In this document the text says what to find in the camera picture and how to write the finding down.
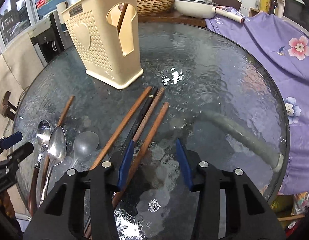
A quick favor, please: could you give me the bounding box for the steel spoon wooden handle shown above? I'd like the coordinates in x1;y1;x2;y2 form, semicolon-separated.
28;120;52;217

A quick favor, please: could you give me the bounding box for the clear plastic spoon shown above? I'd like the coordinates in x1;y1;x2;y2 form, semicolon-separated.
70;131;99;168

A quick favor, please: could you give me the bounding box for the black chopstick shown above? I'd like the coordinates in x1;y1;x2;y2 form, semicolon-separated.
120;87;158;155

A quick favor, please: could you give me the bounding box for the thin brown chopstick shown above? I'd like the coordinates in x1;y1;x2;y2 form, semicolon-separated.
40;95;75;193

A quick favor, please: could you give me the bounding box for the reddish brown wooden chopstick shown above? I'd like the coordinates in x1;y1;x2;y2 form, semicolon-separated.
87;102;170;239

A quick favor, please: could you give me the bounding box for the dark brown wooden chopstick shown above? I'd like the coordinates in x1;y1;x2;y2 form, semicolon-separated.
133;87;165;144

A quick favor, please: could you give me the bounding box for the round glass table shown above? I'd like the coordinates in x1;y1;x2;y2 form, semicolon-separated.
13;21;291;240

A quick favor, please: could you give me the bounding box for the white water dispenser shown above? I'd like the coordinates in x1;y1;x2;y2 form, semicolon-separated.
28;10;74;67

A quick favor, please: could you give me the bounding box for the cream plastic utensil holder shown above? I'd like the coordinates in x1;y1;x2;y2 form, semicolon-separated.
61;0;144;89

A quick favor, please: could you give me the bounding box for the paper cup stack holder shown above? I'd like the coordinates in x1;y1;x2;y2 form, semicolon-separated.
55;0;70;34

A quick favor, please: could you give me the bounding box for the dark wooden side table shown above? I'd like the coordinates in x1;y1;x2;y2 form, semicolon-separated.
138;10;206;28

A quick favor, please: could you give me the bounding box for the purple floral cloth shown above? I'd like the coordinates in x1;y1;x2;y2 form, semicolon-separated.
206;12;309;195

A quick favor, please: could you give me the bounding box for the white pan with lid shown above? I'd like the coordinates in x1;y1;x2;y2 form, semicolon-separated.
174;0;244;23

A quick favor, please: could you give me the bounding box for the woven basket sink bowl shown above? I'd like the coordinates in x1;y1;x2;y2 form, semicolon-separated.
137;0;174;16

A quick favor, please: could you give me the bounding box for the wooden spoon in holder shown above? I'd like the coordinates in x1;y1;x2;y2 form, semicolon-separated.
117;3;128;34

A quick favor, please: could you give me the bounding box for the white microwave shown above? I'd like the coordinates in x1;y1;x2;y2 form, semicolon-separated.
281;0;309;35

